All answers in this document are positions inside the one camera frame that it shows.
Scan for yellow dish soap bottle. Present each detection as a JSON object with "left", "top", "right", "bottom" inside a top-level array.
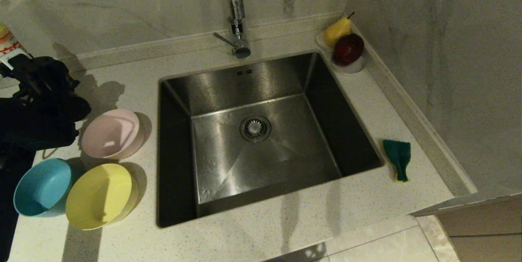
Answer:
[{"left": 0, "top": 23, "right": 22, "bottom": 57}]

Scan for pink plastic bowl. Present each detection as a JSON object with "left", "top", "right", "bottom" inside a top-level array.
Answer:
[{"left": 81, "top": 109, "right": 146, "bottom": 160}]

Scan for chrome faucet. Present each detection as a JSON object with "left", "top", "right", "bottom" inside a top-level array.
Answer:
[{"left": 213, "top": 0, "right": 251, "bottom": 59}]

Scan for stainless steel sink basin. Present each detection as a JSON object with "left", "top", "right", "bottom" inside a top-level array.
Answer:
[{"left": 156, "top": 51, "right": 385, "bottom": 228}]

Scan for yellow green sponge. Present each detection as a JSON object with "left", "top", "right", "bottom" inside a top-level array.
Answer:
[{"left": 383, "top": 139, "right": 411, "bottom": 183}]

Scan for blue plastic bowl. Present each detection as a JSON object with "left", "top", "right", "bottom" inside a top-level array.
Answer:
[{"left": 13, "top": 158, "right": 74, "bottom": 218}]

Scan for yellow plastic bowl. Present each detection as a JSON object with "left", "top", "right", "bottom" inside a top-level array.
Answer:
[{"left": 65, "top": 163, "right": 139, "bottom": 230}]

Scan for black induction cooktop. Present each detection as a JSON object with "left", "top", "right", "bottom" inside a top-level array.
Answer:
[{"left": 0, "top": 148, "right": 36, "bottom": 262}]

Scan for round metal drain strainer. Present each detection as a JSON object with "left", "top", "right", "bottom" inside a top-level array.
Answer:
[{"left": 240, "top": 115, "right": 272, "bottom": 143}]

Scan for yellow pear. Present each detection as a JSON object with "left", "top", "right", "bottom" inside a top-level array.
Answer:
[{"left": 324, "top": 13, "right": 354, "bottom": 48}]

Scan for dark red apple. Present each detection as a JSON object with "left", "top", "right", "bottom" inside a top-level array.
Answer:
[{"left": 332, "top": 33, "right": 365, "bottom": 67}]

